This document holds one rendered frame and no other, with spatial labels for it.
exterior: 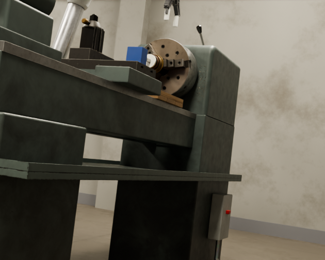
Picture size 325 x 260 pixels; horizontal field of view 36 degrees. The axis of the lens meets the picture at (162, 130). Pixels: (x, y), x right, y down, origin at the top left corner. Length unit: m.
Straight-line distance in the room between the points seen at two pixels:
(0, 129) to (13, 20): 0.37
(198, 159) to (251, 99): 2.39
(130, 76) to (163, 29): 3.61
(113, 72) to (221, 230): 1.39
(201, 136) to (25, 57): 1.41
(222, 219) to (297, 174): 2.04
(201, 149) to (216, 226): 0.50
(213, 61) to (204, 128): 0.37
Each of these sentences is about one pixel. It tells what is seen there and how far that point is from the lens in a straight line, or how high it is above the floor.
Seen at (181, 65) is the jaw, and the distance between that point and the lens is 2.53.
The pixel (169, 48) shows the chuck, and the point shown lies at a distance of 2.62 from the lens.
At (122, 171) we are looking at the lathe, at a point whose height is 0.55.
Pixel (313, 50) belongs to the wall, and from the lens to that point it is 4.96.
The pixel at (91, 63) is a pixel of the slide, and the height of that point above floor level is 0.95.
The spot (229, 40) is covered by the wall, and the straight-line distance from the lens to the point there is 5.13.
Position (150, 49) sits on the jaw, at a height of 1.17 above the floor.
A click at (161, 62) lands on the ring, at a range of 2.50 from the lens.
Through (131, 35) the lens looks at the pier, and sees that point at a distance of 5.38.
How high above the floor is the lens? 0.61
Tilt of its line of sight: 3 degrees up
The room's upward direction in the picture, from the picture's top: 7 degrees clockwise
